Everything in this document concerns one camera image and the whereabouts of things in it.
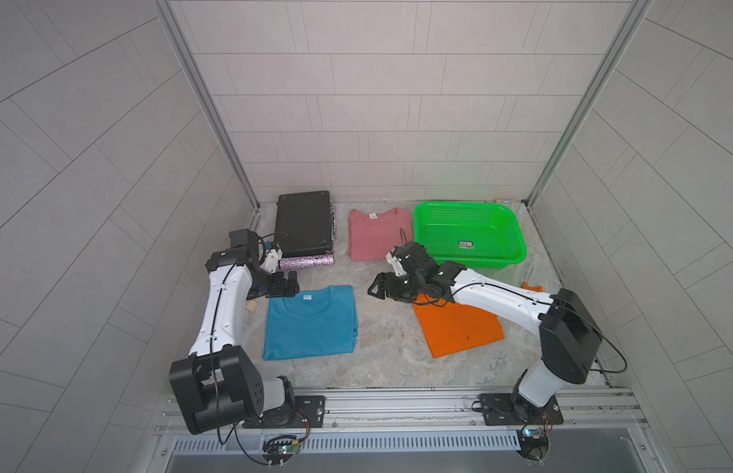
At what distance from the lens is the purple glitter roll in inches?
37.6

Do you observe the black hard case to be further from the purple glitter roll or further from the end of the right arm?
the end of the right arm

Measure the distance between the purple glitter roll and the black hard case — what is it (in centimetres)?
3

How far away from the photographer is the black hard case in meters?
1.01

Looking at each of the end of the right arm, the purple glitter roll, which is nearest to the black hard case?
the purple glitter roll
